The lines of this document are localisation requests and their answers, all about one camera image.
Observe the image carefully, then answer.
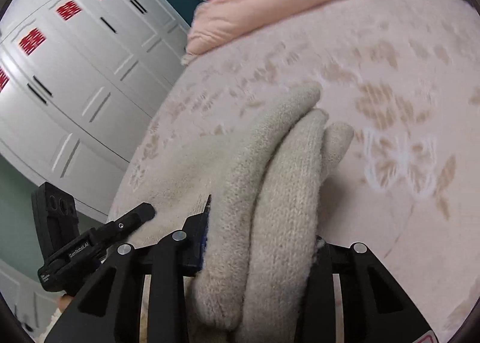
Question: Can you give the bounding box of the beige knit sweater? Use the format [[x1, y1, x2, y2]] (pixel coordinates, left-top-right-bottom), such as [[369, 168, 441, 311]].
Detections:
[[109, 85, 354, 342]]

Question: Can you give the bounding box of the white wardrobe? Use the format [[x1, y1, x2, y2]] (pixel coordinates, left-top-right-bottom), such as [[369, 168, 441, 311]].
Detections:
[[1, 0, 189, 221]]

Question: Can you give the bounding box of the pink butterfly bed blanket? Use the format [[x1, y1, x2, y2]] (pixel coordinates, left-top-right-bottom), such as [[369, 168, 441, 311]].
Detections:
[[120, 0, 479, 342]]

